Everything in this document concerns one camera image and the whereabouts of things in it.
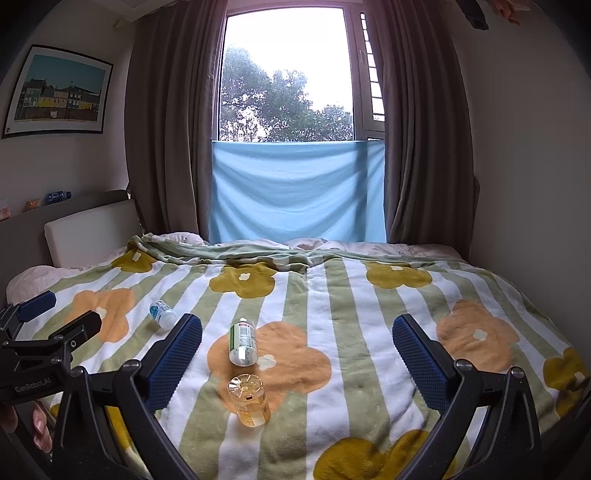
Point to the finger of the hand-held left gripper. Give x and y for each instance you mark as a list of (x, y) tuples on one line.
[(39, 302), (83, 327)]

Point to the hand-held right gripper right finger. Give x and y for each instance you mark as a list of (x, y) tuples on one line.
[(418, 364)]

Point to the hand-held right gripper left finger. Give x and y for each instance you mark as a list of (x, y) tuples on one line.
[(178, 355)]

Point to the person's left hand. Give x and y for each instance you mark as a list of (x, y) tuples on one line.
[(41, 429)]

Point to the clear bottle blue label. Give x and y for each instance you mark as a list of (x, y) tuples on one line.
[(162, 313)]

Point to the clear bottle green label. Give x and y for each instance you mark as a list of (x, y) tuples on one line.
[(243, 342)]

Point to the yellow drink bottle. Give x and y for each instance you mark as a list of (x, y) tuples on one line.
[(249, 399)]

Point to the white headboard cushion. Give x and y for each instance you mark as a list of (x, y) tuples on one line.
[(87, 230)]

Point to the floral striped blanket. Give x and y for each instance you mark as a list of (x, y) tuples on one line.
[(323, 350)]

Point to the pink packet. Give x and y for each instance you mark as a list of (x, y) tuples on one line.
[(3, 211)]

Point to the orange snack packet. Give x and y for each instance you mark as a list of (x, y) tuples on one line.
[(31, 204)]

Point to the grey bed headboard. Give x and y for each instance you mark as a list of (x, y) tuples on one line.
[(69, 203)]

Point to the light blue cloth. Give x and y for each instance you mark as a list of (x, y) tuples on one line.
[(298, 191)]

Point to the framed houses picture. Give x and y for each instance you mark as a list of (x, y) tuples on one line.
[(57, 91)]

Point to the grey curtain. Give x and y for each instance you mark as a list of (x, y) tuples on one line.
[(425, 120), (171, 120)]

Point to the window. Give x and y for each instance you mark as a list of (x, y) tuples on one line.
[(295, 74)]

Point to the dark hanging garment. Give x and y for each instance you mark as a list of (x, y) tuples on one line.
[(475, 14)]

